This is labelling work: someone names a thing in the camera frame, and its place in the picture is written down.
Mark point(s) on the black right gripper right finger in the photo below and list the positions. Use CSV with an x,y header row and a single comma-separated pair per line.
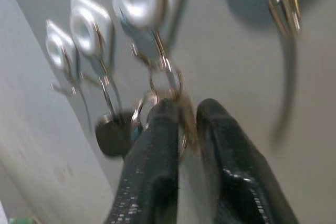
x,y
236,171

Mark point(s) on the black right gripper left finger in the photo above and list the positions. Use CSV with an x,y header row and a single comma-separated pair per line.
x,y
155,161

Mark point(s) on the grey wall board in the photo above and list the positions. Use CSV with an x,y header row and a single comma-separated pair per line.
x,y
236,64

